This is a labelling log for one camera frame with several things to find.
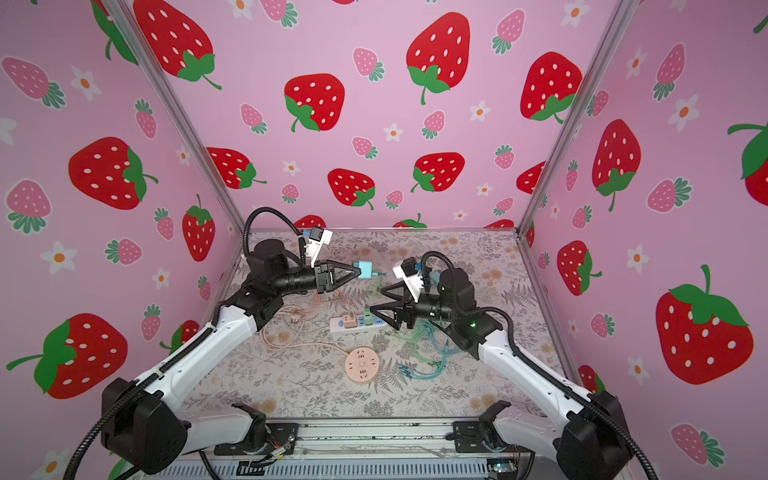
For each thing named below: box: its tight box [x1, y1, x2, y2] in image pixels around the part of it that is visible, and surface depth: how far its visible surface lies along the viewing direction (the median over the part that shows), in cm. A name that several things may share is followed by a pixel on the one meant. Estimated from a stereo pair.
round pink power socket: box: [344, 347, 380, 383], surface depth 85 cm
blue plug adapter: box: [353, 260, 379, 279], surface depth 69 cm
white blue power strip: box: [330, 315, 388, 333], surface depth 94 cm
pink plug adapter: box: [342, 311, 358, 329], surface depth 90 cm
